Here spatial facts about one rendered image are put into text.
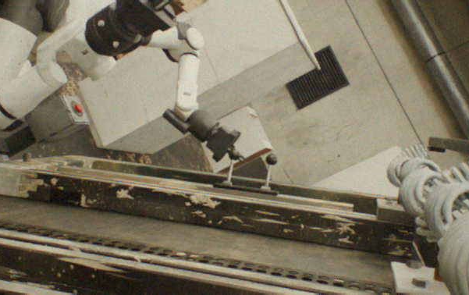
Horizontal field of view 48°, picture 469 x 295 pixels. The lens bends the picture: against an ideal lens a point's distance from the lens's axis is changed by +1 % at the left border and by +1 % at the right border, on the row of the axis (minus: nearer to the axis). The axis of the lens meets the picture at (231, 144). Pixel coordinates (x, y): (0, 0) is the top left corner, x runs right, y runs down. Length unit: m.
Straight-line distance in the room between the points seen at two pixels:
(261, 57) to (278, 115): 5.99
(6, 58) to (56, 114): 0.80
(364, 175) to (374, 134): 4.47
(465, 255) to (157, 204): 0.99
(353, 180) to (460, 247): 4.68
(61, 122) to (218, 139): 0.63
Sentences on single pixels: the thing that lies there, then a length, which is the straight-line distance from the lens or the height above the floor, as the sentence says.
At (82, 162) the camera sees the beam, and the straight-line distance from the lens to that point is 1.96.
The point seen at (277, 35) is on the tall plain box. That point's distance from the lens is 3.78.
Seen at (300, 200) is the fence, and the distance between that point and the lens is 1.56.
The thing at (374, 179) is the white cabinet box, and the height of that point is 1.72.
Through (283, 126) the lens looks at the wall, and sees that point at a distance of 9.67.
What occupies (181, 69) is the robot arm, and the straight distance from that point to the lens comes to 1.81.
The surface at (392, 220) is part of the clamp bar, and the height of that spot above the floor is 1.79.
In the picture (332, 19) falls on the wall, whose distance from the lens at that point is 9.95.
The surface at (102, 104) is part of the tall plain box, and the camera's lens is 4.17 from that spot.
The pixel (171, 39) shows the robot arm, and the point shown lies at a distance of 1.80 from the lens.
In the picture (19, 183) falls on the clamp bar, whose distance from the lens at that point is 1.45.
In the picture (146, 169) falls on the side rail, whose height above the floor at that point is 1.08.
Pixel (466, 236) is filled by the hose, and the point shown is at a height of 1.85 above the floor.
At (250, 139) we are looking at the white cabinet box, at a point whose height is 0.60.
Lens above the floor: 1.82
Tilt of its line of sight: 13 degrees down
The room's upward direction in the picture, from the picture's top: 63 degrees clockwise
